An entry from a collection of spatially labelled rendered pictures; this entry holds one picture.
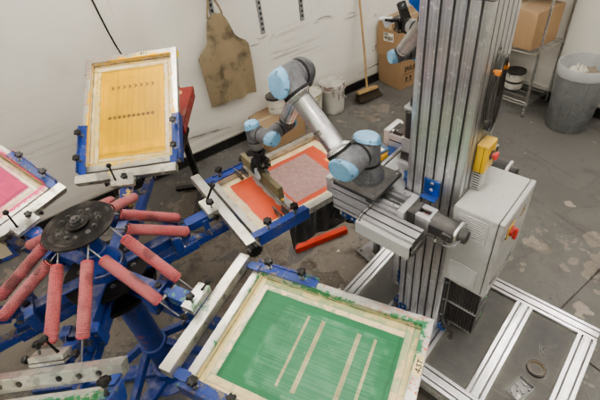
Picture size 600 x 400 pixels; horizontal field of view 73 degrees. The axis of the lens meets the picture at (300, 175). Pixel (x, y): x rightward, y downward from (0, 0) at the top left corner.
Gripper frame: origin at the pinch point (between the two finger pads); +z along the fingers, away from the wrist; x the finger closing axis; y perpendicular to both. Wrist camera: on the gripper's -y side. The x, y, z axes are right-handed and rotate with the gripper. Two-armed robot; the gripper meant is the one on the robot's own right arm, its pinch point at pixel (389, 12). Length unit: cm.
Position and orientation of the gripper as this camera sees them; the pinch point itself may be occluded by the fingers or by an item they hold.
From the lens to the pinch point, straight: 251.5
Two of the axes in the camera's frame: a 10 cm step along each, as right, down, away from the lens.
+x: 9.0, -4.1, 1.4
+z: -3.6, -5.5, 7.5
